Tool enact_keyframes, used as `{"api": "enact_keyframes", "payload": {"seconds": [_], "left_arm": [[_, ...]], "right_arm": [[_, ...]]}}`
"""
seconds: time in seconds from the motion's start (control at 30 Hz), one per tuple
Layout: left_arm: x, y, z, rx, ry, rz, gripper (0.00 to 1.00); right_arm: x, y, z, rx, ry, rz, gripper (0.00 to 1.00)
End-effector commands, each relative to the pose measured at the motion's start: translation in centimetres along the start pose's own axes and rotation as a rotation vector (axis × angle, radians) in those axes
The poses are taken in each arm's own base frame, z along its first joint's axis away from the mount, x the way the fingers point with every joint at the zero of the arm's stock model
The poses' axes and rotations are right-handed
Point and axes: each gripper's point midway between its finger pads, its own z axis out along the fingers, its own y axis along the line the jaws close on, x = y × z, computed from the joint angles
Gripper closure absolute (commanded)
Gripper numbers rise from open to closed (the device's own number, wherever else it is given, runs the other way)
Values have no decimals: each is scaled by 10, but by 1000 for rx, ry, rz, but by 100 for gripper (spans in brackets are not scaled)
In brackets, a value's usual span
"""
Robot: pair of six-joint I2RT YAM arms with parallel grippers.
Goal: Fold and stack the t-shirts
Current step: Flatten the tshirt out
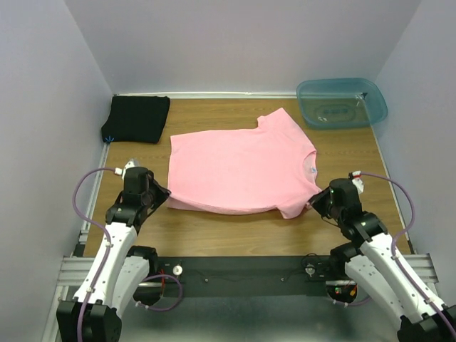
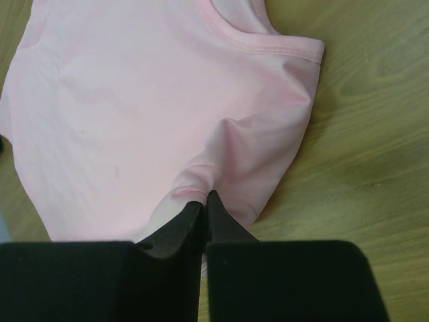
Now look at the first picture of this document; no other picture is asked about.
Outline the pink t-shirt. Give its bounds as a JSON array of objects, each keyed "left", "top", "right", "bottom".
[{"left": 167, "top": 108, "right": 321, "bottom": 219}]

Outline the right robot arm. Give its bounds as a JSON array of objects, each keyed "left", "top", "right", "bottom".
[{"left": 309, "top": 172, "right": 455, "bottom": 341}]

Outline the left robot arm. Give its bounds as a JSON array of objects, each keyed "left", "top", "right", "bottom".
[{"left": 56, "top": 160, "right": 170, "bottom": 341}]

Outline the folded black t-shirt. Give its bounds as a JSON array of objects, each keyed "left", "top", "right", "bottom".
[{"left": 100, "top": 95, "right": 170, "bottom": 144}]

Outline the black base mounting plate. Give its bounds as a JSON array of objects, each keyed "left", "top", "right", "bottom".
[{"left": 158, "top": 254, "right": 346, "bottom": 297}]

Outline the blue translucent plastic bin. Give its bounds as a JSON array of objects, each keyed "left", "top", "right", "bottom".
[{"left": 296, "top": 78, "right": 388, "bottom": 130}]

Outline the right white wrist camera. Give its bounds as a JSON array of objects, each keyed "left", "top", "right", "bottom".
[{"left": 348, "top": 170, "right": 364, "bottom": 195}]

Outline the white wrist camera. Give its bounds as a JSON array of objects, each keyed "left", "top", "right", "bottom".
[
  {"left": 348, "top": 170, "right": 364, "bottom": 195},
  {"left": 114, "top": 158, "right": 140, "bottom": 179}
]

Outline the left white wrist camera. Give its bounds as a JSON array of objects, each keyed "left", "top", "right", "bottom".
[{"left": 114, "top": 158, "right": 140, "bottom": 179}]

